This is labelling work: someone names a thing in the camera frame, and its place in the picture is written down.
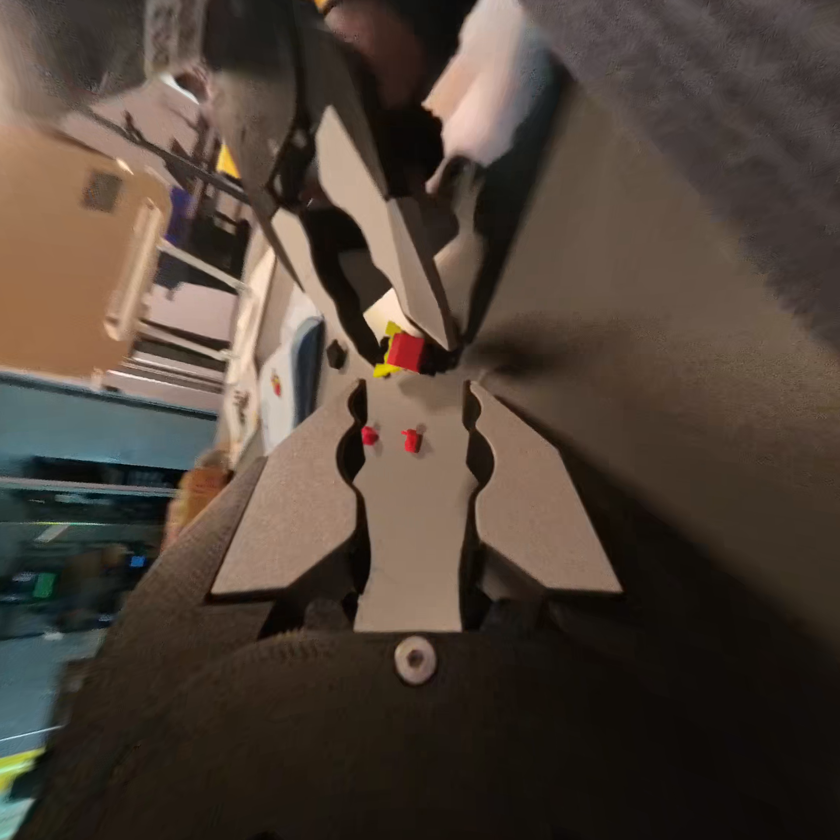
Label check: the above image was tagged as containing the wooden book stand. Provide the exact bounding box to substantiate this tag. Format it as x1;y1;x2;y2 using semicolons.
0;125;280;421

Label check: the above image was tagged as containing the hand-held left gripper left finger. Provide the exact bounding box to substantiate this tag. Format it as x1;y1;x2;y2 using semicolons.
209;378;371;601

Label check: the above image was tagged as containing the open instruction booklet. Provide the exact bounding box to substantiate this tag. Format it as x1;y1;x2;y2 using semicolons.
259;314;327;454

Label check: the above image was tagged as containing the person's grey sweater torso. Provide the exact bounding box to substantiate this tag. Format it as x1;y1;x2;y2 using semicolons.
525;0;840;349

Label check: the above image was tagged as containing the orange cardboard lego box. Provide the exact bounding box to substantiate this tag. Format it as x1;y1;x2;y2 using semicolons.
172;449;232;532

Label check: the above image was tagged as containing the person's right hand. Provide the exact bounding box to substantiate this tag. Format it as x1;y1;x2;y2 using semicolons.
325;0;435;107

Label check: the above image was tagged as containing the red yellow lego model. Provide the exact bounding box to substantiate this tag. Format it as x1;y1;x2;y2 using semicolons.
373;320;462;379

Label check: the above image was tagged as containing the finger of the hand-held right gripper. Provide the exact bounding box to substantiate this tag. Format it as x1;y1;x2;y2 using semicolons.
314;104;459;353
210;66;395;368

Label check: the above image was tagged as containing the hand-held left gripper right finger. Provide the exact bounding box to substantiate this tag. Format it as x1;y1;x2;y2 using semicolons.
461;379;624;601

